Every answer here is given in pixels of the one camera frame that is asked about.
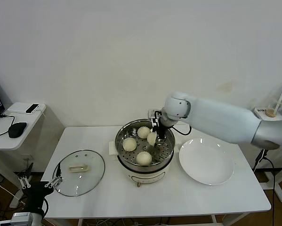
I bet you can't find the black laptop cable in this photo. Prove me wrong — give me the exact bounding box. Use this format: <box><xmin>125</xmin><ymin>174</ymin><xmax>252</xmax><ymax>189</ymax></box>
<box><xmin>0</xmin><ymin>113</ymin><xmax>16</xmax><ymax>141</ymax></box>

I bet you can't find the perforated steel steamer basket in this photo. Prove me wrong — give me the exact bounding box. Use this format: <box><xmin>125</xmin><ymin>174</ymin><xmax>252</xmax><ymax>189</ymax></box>
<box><xmin>114</xmin><ymin>119</ymin><xmax>176</xmax><ymax>172</ymax></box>

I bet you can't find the flat white box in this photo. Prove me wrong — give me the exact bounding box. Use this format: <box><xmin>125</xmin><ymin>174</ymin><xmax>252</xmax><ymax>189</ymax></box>
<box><xmin>7</xmin><ymin>102</ymin><xmax>47</xmax><ymax>115</ymax></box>

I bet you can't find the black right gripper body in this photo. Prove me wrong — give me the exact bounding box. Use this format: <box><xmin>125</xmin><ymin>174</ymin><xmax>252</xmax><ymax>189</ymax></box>
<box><xmin>155</xmin><ymin>110</ymin><xmax>167</xmax><ymax>130</ymax></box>

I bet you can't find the white round plate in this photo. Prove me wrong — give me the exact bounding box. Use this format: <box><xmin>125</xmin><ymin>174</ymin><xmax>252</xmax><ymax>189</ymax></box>
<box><xmin>178</xmin><ymin>138</ymin><xmax>234</xmax><ymax>186</ymax></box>

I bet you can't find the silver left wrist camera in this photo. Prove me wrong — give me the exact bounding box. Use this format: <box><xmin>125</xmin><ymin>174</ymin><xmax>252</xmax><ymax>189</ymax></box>
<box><xmin>11</xmin><ymin>212</ymin><xmax>33</xmax><ymax>223</ymax></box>

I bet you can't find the black computer mouse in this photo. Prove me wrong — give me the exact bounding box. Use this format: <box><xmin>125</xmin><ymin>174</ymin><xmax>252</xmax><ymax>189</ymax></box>
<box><xmin>8</xmin><ymin>122</ymin><xmax>27</xmax><ymax>139</ymax></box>

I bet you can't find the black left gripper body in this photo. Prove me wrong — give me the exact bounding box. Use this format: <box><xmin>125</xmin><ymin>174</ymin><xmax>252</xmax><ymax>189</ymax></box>
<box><xmin>24</xmin><ymin>181</ymin><xmax>55</xmax><ymax>210</ymax></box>

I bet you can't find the black white hanging cable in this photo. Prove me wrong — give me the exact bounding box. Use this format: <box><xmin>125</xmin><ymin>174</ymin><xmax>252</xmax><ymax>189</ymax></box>
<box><xmin>251</xmin><ymin>148</ymin><xmax>277</xmax><ymax>226</ymax></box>

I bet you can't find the white wall socket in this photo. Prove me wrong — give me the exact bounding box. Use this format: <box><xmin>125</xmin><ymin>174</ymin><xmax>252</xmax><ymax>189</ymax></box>
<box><xmin>20</xmin><ymin>154</ymin><xmax>35</xmax><ymax>170</ymax></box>

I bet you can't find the white steamed baozi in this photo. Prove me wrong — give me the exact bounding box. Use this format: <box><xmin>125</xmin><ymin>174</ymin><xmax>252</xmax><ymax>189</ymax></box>
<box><xmin>147</xmin><ymin>132</ymin><xmax>158</xmax><ymax>146</ymax></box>
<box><xmin>122</xmin><ymin>137</ymin><xmax>138</xmax><ymax>152</ymax></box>
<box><xmin>136</xmin><ymin>151</ymin><xmax>153</xmax><ymax>167</ymax></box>
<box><xmin>137</xmin><ymin>126</ymin><xmax>152</xmax><ymax>139</ymax></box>

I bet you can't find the white side table with laptop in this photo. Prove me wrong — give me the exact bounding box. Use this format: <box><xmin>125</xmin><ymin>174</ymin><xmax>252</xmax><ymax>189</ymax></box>
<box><xmin>0</xmin><ymin>101</ymin><xmax>47</xmax><ymax>209</ymax></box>

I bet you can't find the round glass pot lid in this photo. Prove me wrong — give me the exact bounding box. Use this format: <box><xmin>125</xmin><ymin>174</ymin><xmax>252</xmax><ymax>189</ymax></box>
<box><xmin>52</xmin><ymin>150</ymin><xmax>105</xmax><ymax>197</ymax></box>

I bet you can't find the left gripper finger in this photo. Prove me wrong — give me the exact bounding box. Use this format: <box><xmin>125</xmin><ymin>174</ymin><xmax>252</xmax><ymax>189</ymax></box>
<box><xmin>44</xmin><ymin>162</ymin><xmax>64</xmax><ymax>188</ymax></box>
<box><xmin>18</xmin><ymin>162</ymin><xmax>35</xmax><ymax>189</ymax></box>

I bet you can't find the clear plastic drink cup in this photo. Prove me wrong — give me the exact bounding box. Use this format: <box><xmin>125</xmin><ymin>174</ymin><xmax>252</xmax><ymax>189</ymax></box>
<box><xmin>264</xmin><ymin>96</ymin><xmax>282</xmax><ymax>118</ymax></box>

